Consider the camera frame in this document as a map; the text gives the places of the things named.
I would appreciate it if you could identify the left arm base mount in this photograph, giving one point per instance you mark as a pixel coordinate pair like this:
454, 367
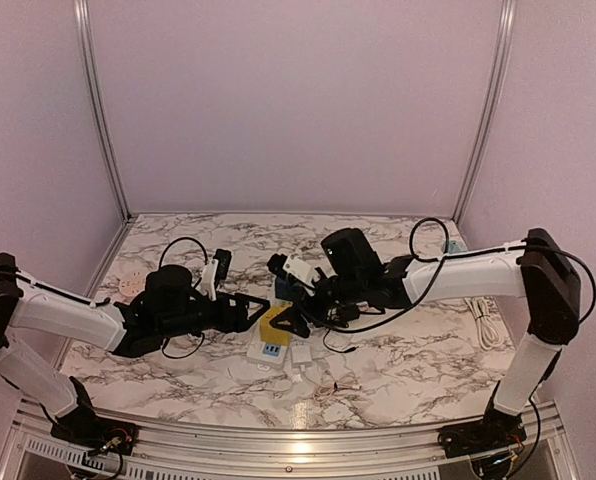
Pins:
101, 435

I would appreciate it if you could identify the pink round socket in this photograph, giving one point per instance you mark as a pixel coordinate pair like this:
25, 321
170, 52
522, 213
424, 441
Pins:
132, 283

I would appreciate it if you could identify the right aluminium frame post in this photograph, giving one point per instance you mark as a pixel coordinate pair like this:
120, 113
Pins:
493, 92

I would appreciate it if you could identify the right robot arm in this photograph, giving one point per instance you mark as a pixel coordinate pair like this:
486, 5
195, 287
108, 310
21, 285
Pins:
533, 268

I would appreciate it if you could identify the front aluminium rail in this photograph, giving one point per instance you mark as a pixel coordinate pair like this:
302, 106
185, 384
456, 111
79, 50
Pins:
175, 450

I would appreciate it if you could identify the teal power strip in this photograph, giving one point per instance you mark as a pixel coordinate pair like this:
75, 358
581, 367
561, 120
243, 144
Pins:
489, 334

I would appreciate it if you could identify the black power adapter with cable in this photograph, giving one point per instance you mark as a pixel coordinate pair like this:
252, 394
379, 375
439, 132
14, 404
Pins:
340, 317

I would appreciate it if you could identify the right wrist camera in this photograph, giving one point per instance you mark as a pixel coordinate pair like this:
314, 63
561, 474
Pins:
295, 271

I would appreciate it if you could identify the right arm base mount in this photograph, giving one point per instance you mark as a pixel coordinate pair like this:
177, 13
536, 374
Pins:
477, 437

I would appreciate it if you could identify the aluminium frame post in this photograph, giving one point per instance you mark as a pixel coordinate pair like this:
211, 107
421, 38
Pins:
94, 91
493, 92

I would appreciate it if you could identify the white usb charger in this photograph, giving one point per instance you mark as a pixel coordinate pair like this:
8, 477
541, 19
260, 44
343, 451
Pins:
301, 357

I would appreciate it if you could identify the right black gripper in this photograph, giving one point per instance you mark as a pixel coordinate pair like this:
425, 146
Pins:
294, 314

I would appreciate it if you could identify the blue cube socket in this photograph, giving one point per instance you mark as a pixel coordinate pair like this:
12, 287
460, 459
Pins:
286, 291

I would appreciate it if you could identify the left aluminium frame post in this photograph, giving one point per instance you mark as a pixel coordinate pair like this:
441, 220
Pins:
94, 91

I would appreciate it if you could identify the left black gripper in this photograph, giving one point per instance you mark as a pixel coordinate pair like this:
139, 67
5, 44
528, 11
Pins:
240, 321

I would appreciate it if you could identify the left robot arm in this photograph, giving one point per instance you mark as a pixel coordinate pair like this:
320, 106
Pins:
171, 304

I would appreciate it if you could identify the white multicolour power strip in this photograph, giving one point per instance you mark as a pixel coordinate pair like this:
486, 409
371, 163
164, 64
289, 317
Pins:
270, 348

